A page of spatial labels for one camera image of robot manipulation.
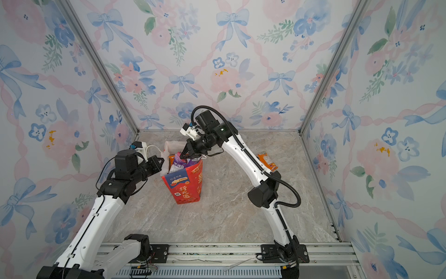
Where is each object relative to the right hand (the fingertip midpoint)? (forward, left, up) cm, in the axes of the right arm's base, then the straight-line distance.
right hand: (181, 156), depth 72 cm
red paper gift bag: (-7, -1, -12) cm, 14 cm away
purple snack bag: (-2, 0, -2) cm, 3 cm away
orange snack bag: (+3, +7, -8) cm, 11 cm away
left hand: (+2, +8, -3) cm, 9 cm away
